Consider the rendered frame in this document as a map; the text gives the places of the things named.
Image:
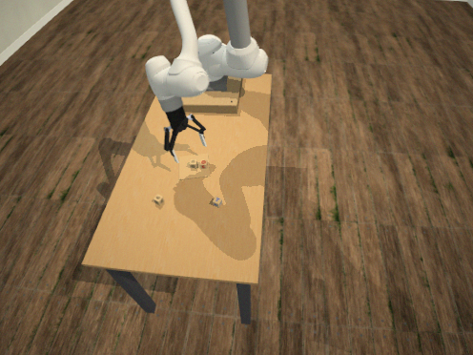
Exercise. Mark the tan square mat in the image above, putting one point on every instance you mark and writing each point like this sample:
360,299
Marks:
185,172

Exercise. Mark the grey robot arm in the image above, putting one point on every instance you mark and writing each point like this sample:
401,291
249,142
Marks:
184,78

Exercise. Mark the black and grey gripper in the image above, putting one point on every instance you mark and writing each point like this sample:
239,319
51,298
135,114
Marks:
178,126

